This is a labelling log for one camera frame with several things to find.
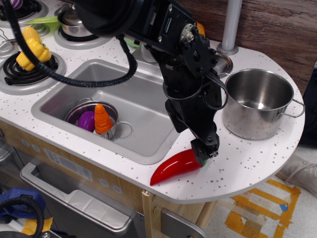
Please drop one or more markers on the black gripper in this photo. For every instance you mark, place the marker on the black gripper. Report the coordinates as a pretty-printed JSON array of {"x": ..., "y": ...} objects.
[{"x": 195, "y": 110}]

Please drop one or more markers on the red toy chili pepper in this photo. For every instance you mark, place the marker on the red toy chili pepper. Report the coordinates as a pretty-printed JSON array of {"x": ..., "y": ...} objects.
[{"x": 181, "y": 163}]

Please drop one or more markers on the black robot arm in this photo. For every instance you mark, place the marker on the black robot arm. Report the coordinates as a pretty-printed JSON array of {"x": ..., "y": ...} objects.
[{"x": 186, "y": 60}]

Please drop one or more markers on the large steel pot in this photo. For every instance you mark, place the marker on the large steel pot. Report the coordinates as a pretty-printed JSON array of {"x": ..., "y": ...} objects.
[{"x": 256, "y": 103}]

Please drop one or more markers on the small steel pot in sink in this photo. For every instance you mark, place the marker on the small steel pot in sink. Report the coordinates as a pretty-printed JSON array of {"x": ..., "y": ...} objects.
[{"x": 119, "y": 129}]

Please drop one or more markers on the small steel pot on burner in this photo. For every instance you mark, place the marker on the small steel pot on burner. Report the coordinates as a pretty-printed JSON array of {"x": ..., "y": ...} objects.
[{"x": 71, "y": 24}]

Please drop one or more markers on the yellow toy bell pepper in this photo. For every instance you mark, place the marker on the yellow toy bell pepper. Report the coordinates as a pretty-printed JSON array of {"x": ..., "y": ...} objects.
[{"x": 39, "y": 50}]

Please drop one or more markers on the grey toy sink basin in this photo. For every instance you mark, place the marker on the grey toy sink basin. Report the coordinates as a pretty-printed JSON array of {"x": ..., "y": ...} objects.
[{"x": 143, "y": 131}]

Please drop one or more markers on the white shoe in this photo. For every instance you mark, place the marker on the white shoe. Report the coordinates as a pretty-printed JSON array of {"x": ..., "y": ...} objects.
[{"x": 300, "y": 172}]

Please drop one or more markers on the grey metal pole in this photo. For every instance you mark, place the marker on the grey metal pole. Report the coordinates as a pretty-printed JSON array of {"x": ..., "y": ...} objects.
[{"x": 228, "y": 44}]

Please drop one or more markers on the orange toy carrot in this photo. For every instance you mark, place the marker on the orange toy carrot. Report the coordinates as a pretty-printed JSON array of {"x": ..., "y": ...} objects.
[{"x": 102, "y": 120}]

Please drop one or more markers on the grey toy faucet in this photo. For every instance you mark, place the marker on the grey toy faucet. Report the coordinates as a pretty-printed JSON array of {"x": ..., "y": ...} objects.
[{"x": 143, "y": 54}]

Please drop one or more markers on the orange toy fruit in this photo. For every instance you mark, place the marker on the orange toy fruit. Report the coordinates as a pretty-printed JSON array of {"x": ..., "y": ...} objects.
[{"x": 201, "y": 29}]

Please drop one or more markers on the purple toy eggplant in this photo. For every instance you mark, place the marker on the purple toy eggplant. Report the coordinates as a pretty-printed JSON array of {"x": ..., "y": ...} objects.
[{"x": 87, "y": 121}]

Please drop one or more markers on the back right stove burner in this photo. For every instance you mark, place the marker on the back right stove burner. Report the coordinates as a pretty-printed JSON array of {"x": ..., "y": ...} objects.
[{"x": 76, "y": 43}]

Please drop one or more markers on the stove burner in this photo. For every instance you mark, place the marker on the stove burner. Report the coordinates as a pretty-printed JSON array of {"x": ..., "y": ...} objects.
[
  {"x": 30, "y": 10},
  {"x": 15, "y": 80},
  {"x": 76, "y": 43}
]

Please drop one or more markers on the green corn husk leaf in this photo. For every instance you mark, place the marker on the green corn husk leaf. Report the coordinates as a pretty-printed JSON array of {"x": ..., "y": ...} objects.
[{"x": 43, "y": 20}]

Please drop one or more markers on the front left stove burner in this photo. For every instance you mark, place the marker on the front left stove burner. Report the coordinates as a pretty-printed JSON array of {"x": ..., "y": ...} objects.
[{"x": 15, "y": 80}]

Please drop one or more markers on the yellow toy corn cob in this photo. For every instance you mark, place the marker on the yellow toy corn cob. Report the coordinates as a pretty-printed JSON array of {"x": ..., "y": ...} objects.
[{"x": 29, "y": 32}]

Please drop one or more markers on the back left stove burner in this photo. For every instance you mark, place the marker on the back left stove burner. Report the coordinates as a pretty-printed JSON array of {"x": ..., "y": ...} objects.
[{"x": 30, "y": 10}]

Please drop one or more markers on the purple striped toy vegetable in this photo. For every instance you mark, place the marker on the purple striped toy vegetable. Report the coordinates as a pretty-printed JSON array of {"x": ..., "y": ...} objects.
[{"x": 16, "y": 4}]

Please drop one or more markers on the grey oven door handle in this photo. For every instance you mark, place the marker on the grey oven door handle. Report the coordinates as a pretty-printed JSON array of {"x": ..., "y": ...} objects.
[{"x": 81, "y": 204}]

